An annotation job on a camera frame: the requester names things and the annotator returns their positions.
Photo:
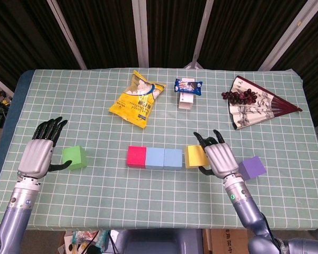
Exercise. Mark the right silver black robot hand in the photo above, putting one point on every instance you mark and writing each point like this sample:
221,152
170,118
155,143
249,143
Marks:
221,158

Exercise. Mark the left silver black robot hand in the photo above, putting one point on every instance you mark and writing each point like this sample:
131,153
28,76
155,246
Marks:
35,156

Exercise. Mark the yellow foam cube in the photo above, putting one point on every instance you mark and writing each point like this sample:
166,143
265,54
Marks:
194,157

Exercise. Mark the light blue foam cube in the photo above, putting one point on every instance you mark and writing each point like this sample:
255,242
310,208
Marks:
155,158
173,158

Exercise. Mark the pink foam cube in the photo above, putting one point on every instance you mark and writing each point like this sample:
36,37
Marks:
136,156

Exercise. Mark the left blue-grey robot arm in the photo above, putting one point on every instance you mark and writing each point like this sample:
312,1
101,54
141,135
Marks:
16,209

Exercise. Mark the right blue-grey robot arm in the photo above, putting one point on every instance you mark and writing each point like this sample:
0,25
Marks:
246,209

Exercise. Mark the purple foam cube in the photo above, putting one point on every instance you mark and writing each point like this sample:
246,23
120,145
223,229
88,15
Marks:
251,167

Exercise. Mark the green foam cube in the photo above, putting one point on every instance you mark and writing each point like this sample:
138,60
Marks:
75,154

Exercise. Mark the painted paper folding fan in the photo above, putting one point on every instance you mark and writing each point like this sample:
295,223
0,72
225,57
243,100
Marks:
247,113

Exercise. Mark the blue table pad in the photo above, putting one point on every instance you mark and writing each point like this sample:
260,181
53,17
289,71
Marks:
14,105

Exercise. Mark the dark red grape bunch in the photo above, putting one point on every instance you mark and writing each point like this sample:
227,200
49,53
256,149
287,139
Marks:
239,96

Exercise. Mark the white open cardboard box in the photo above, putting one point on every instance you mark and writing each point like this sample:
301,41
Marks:
186,101

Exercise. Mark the blue cookie packet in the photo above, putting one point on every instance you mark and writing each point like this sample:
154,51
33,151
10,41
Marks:
188,86

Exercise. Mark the brown cardboard box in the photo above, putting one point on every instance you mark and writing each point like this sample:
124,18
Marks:
228,242

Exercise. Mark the colourful printed bag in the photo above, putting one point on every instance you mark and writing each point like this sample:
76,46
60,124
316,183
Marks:
79,238

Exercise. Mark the green checkered tablecloth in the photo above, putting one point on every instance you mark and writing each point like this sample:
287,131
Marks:
137,203

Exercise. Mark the yellow snack bag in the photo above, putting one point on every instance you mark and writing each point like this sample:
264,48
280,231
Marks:
133,104

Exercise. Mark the blue-grey robot torso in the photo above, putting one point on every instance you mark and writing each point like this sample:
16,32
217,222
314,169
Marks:
159,242

